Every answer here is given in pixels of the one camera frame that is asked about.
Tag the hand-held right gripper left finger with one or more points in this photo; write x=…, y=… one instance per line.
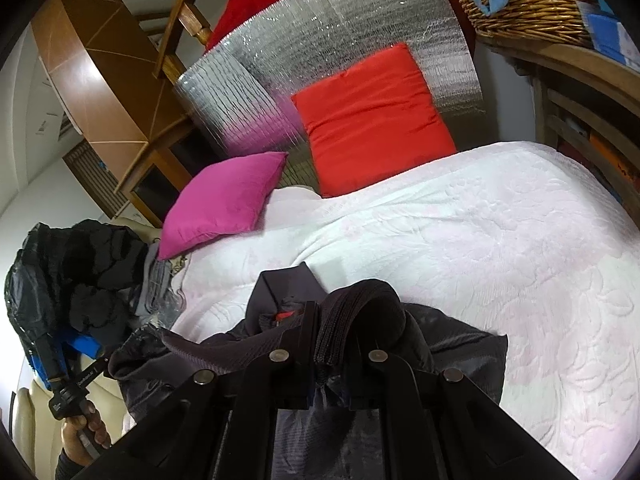
x=302, y=340

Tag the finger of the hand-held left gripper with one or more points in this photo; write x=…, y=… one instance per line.
x=85, y=346
x=50, y=360

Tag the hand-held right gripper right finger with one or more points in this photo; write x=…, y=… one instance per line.
x=370, y=380

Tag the dark grey puffer jacket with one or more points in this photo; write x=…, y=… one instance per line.
x=450, y=345

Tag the person's left forearm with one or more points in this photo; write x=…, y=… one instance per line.
x=67, y=467

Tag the pile of dark clothes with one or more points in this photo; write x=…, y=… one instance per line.
x=90, y=260

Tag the grey clothes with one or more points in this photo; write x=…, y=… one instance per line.
x=160, y=280

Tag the person's left hand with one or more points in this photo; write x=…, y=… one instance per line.
x=85, y=430

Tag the magenta pillow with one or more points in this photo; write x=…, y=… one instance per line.
x=220, y=200

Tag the white pink bedspread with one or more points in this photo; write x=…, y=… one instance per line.
x=475, y=240

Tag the red-orange pillow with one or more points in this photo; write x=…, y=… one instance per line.
x=370, y=120

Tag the wooden cabinet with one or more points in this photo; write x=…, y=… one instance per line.
x=100, y=55

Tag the silver foil insulation sheet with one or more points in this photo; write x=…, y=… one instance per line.
x=300, y=45

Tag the wooden chair with wicker seat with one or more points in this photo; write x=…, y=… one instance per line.
x=175, y=25

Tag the wooden shelf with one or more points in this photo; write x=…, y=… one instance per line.
x=575, y=75

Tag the blue box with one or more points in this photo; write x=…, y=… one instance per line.
x=612, y=40

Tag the wall ventilation grille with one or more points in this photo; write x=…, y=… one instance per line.
x=95, y=180

